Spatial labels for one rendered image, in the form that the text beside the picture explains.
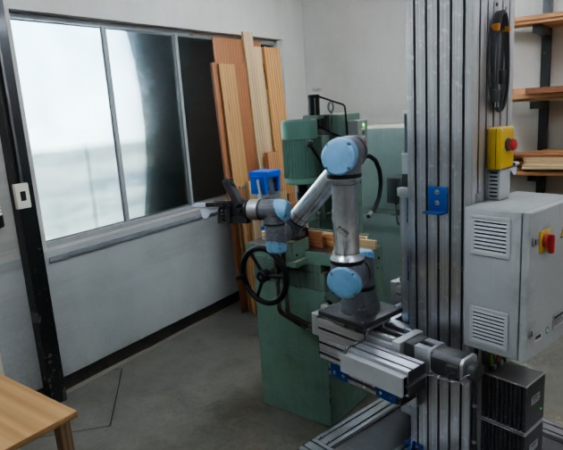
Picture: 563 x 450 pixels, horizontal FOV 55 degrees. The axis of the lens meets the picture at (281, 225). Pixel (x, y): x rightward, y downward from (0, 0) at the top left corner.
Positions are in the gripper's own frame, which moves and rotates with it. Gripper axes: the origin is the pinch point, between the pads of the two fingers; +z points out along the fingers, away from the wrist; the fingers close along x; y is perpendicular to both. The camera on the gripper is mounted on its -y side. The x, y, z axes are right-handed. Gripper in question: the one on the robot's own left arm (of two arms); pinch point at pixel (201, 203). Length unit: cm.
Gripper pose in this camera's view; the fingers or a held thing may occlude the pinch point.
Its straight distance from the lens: 205.8
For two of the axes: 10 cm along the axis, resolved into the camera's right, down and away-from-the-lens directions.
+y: 0.1, 10.0, 0.9
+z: -9.2, -0.3, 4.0
